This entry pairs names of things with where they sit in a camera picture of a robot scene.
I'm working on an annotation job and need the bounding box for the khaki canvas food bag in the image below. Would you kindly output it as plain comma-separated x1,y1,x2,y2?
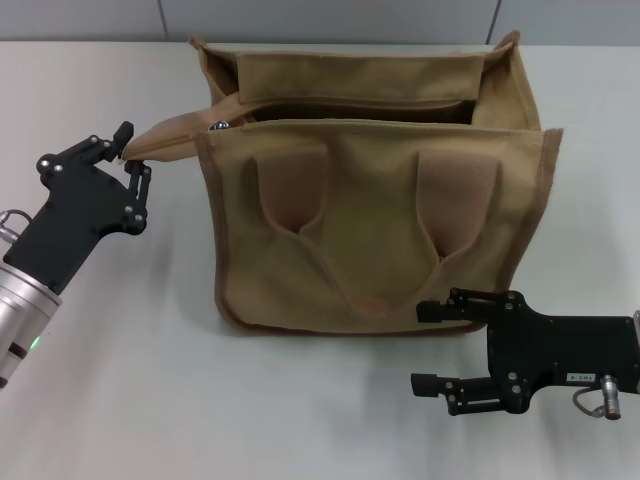
121,30,567,335

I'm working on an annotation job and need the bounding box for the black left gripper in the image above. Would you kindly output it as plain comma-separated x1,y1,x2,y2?
2,120,153,294

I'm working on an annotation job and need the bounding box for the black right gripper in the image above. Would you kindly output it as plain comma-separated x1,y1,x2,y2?
410,287,637,418

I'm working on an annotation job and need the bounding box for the left gripper cable with connector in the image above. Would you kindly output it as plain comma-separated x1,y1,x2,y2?
0,209,39,242

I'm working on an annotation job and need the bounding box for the right gripper cable with connectors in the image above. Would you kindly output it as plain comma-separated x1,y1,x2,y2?
572,373,622,419

